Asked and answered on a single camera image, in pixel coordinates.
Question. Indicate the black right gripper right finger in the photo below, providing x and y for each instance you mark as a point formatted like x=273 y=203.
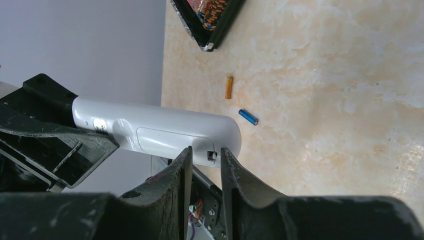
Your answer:
x=255 y=211

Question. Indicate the black poker chip case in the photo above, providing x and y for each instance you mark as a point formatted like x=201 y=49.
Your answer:
x=206 y=40

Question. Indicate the blue AAA battery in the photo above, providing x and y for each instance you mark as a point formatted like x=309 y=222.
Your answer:
x=249 y=117

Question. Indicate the orange AAA battery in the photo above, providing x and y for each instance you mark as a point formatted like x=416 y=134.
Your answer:
x=229 y=87

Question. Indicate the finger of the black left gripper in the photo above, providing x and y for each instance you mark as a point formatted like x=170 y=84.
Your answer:
x=58 y=99
x=41 y=149

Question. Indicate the white remote control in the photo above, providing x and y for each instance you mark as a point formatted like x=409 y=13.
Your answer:
x=160 y=131

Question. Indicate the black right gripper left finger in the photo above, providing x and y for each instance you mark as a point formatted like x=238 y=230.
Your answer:
x=158 y=209

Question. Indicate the orange black chip row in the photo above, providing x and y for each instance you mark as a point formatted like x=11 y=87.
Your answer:
x=209 y=12

